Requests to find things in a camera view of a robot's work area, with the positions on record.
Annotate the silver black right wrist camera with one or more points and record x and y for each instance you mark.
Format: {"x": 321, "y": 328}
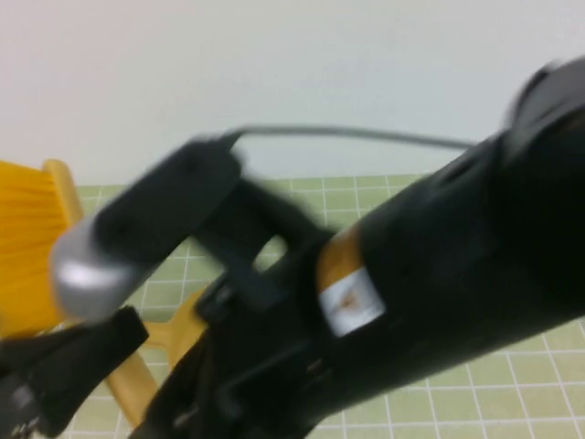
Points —
{"x": 87, "y": 279}

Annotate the green checkered tablecloth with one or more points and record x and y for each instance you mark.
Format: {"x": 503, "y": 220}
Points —
{"x": 503, "y": 402}

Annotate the black right camera mount bracket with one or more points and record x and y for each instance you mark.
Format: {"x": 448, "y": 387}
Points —
{"x": 247, "y": 215}

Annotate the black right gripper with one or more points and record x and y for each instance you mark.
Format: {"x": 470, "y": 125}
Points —
{"x": 237, "y": 375}

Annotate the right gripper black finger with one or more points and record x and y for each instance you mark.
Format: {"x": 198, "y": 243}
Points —
{"x": 16, "y": 388}
{"x": 87, "y": 361}

